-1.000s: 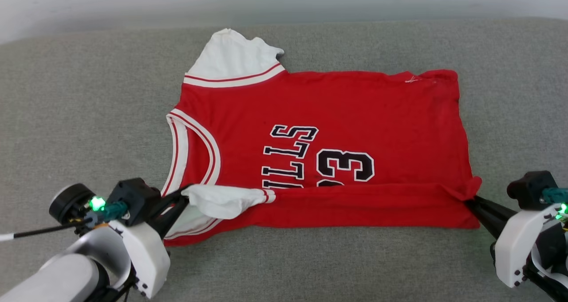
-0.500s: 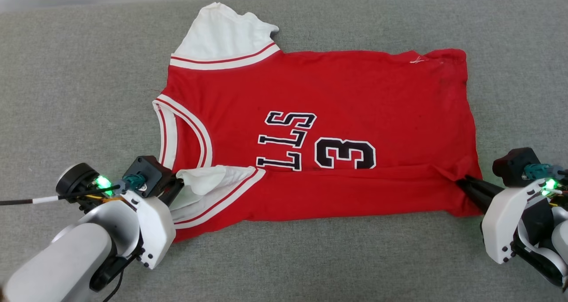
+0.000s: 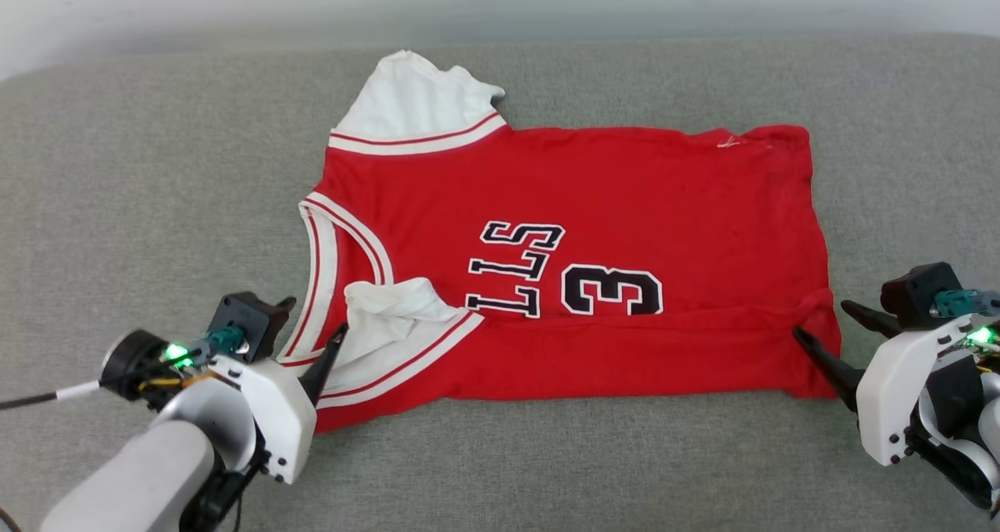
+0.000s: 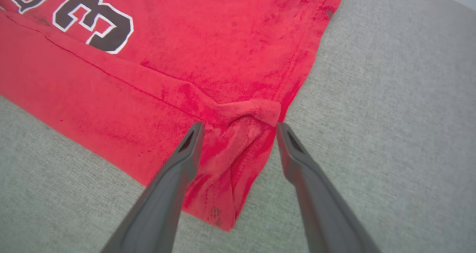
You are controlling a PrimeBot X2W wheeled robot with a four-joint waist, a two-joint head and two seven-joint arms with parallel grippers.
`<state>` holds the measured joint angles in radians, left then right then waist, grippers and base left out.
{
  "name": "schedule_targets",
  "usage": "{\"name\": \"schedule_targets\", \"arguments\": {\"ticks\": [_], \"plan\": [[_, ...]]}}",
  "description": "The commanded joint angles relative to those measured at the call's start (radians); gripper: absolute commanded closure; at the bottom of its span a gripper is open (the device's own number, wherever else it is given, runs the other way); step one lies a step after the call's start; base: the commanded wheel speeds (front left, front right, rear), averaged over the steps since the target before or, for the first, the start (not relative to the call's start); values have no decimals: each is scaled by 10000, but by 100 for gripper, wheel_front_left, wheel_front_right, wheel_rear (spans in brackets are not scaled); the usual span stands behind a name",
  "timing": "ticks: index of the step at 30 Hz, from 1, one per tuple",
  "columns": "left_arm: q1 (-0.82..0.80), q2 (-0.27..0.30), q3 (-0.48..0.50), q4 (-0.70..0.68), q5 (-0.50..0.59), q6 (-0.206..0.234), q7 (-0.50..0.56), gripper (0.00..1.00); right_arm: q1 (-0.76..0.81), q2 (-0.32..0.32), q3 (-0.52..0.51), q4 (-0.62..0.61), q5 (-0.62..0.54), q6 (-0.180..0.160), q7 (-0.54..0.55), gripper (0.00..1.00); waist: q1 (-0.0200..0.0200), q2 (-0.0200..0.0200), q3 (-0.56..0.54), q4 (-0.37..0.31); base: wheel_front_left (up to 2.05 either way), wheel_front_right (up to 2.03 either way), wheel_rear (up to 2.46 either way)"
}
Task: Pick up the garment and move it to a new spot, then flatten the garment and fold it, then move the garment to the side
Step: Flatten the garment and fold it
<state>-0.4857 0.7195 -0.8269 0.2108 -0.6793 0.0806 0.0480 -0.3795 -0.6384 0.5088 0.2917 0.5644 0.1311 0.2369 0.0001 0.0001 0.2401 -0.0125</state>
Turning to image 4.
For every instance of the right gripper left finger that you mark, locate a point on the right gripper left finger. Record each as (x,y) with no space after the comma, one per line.
(163,201)

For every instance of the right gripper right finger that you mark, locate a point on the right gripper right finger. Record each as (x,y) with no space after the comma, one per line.
(319,208)

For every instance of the red Bulls basketball jersey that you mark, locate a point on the red Bulls basketball jersey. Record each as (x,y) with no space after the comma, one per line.
(186,52)

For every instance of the grey fabric sofa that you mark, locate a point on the grey fabric sofa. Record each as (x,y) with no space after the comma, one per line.
(390,115)

